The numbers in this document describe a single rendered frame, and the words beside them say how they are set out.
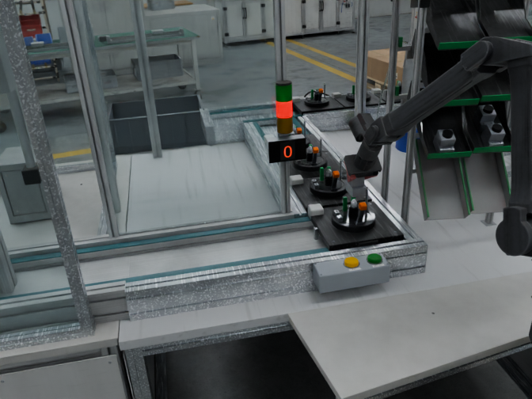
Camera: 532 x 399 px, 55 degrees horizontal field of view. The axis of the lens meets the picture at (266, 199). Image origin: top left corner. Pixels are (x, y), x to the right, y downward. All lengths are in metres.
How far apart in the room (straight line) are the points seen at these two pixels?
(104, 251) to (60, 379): 0.40
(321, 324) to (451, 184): 0.64
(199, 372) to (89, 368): 1.08
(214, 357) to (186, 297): 1.17
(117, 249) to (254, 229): 0.44
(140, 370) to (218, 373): 1.04
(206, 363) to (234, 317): 1.14
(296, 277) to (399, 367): 0.39
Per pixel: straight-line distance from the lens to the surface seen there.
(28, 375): 1.60
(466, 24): 1.66
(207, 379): 2.54
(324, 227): 1.66
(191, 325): 1.47
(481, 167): 1.84
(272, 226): 1.73
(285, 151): 1.63
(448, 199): 1.74
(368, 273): 1.50
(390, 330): 1.45
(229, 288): 1.49
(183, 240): 1.70
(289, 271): 1.50
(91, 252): 1.73
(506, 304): 1.62
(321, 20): 11.15
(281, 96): 1.57
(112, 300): 1.51
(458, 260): 1.76
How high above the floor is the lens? 1.79
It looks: 27 degrees down
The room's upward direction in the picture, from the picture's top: 3 degrees counter-clockwise
